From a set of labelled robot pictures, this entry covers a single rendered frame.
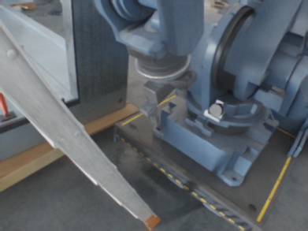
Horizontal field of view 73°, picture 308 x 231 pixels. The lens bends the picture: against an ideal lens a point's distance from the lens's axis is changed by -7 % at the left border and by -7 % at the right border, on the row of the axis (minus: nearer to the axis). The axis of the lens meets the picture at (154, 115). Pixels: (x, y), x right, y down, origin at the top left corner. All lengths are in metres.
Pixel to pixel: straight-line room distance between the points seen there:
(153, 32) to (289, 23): 0.45
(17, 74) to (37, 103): 0.07
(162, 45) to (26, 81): 0.26
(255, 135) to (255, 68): 0.57
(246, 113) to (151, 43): 0.70
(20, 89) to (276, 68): 0.73
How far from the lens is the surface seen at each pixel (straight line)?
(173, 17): 0.40
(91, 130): 1.56
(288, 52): 0.85
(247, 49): 0.75
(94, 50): 1.39
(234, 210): 1.05
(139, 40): 0.49
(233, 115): 1.02
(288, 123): 1.66
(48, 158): 0.54
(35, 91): 0.44
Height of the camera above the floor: 1.18
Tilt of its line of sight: 36 degrees down
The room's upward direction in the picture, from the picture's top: 8 degrees clockwise
